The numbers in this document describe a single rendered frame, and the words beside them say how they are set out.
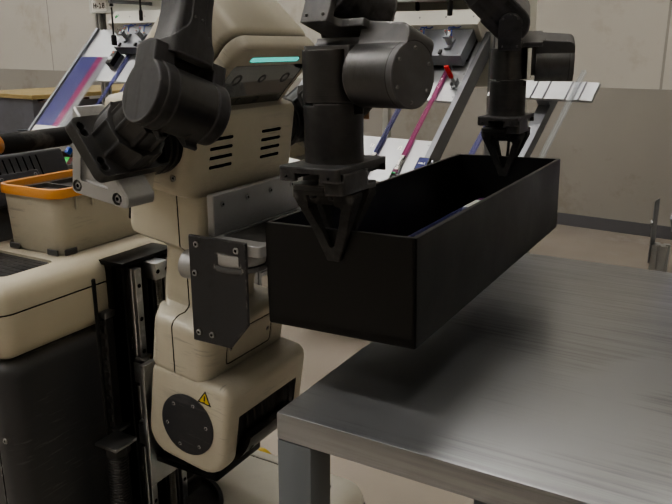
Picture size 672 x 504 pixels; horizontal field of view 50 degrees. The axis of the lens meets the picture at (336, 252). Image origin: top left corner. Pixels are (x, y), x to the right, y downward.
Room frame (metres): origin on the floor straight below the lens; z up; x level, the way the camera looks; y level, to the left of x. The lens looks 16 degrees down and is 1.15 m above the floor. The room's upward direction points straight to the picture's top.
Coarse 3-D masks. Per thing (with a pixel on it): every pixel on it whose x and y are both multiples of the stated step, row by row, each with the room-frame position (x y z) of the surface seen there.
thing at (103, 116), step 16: (112, 112) 0.90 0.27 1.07; (80, 128) 0.90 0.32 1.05; (96, 128) 0.90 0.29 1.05; (112, 128) 0.89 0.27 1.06; (128, 128) 0.88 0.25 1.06; (144, 128) 0.88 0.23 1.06; (80, 144) 0.88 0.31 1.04; (96, 144) 0.89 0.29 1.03; (112, 144) 0.89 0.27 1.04; (128, 144) 0.89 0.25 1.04; (144, 144) 0.89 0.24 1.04; (160, 144) 0.93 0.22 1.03; (96, 160) 0.88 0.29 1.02; (112, 160) 0.89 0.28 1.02; (128, 160) 0.90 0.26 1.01; (144, 160) 0.91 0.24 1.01; (160, 160) 0.96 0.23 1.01; (96, 176) 0.87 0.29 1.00; (112, 176) 0.88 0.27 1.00; (128, 176) 0.91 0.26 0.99
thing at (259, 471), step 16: (240, 464) 1.38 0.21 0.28; (256, 464) 1.38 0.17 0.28; (272, 464) 1.38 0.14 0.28; (208, 480) 1.32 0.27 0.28; (224, 480) 1.32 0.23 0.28; (240, 480) 1.32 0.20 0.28; (256, 480) 1.32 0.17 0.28; (272, 480) 1.32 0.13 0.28; (336, 480) 1.32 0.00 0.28; (192, 496) 1.28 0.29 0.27; (208, 496) 1.28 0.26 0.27; (224, 496) 1.27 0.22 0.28; (240, 496) 1.27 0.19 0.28; (256, 496) 1.27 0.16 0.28; (272, 496) 1.27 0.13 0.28; (336, 496) 1.27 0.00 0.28; (352, 496) 1.29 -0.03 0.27
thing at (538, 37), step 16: (512, 16) 1.13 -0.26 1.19; (512, 32) 1.13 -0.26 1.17; (528, 32) 1.19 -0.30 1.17; (544, 32) 1.18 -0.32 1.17; (512, 48) 1.14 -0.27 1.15; (544, 48) 1.15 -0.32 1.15; (560, 48) 1.15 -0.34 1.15; (544, 64) 1.15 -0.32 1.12; (560, 64) 1.15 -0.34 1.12; (544, 80) 1.17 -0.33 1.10; (560, 80) 1.16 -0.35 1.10
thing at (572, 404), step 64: (512, 320) 0.90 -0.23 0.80; (576, 320) 0.90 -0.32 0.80; (640, 320) 0.90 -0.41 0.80; (320, 384) 0.71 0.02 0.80; (384, 384) 0.71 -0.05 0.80; (448, 384) 0.71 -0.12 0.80; (512, 384) 0.71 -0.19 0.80; (576, 384) 0.71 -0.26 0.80; (640, 384) 0.71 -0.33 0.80; (320, 448) 0.63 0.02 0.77; (384, 448) 0.59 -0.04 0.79; (448, 448) 0.58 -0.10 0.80; (512, 448) 0.58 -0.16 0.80; (576, 448) 0.58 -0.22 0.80; (640, 448) 0.58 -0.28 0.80
